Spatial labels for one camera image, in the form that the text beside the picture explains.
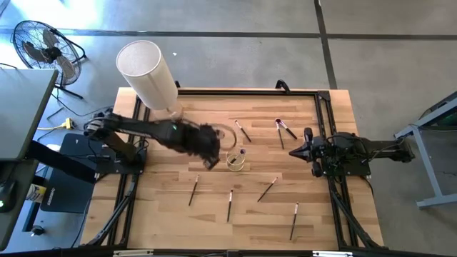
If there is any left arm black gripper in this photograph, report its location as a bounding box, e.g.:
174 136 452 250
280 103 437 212
176 121 222 171

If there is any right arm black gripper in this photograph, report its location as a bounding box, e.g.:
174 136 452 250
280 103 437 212
289 127 326 178

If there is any slim black makeup brush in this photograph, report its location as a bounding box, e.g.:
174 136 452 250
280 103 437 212
226 188 234 223
188 173 201 207
234 119 252 143
289 201 300 241
256 176 278 203

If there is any purple head makeup brush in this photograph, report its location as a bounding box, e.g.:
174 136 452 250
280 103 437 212
230 148 246 165

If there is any white cylindrical shade table lamp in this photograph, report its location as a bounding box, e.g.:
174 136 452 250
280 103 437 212
115 39 185 121

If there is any black computer tower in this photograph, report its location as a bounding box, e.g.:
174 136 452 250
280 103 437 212
40 133 108 214

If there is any black floor fan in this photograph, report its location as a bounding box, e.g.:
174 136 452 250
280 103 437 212
11 20 88 100

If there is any grey desk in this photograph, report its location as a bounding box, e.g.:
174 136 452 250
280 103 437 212
0 68 60 161

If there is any black aluminium table frame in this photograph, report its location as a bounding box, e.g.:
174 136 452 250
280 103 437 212
85 89 385 251

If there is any black frame handle hook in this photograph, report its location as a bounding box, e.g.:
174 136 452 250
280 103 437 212
275 79 292 95

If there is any white bracket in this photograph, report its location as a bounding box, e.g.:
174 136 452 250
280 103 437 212
312 250 353 257
113 249 154 257

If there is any blue-grey metal table frame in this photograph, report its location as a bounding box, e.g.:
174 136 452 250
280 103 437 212
393 91 457 210

